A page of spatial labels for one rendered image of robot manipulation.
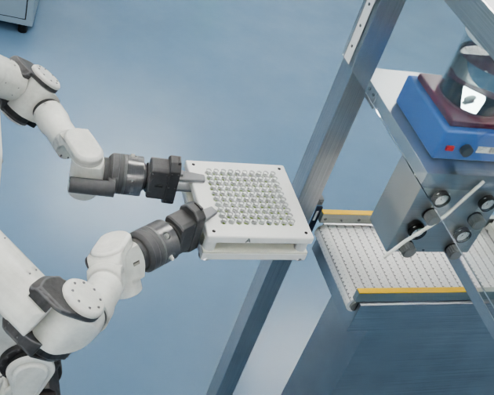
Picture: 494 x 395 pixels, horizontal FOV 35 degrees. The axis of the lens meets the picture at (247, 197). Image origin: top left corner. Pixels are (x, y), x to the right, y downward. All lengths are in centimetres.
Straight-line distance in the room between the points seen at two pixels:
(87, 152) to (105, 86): 224
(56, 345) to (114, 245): 26
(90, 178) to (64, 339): 50
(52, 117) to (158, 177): 28
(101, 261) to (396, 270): 87
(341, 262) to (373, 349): 31
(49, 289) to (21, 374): 69
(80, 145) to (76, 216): 149
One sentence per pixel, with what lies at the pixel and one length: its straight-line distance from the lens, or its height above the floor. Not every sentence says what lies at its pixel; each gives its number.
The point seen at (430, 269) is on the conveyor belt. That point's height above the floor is 88.
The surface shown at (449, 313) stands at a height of 84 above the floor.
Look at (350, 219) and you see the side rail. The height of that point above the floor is 90.
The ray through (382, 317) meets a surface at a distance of 201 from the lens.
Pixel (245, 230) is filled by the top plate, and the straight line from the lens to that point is 168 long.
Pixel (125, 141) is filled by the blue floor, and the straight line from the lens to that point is 360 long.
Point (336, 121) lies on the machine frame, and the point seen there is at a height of 120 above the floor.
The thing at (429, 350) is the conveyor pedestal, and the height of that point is 62.
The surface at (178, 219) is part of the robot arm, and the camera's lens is 160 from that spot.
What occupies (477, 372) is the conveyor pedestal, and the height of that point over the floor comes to 50.
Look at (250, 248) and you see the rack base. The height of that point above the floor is 103.
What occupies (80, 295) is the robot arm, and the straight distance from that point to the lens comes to 129.
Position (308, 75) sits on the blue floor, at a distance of 451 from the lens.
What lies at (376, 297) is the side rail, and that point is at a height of 91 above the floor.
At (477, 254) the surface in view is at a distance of 139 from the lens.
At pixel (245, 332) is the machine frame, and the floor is 41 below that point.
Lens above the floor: 218
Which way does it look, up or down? 39 degrees down
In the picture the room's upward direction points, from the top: 20 degrees clockwise
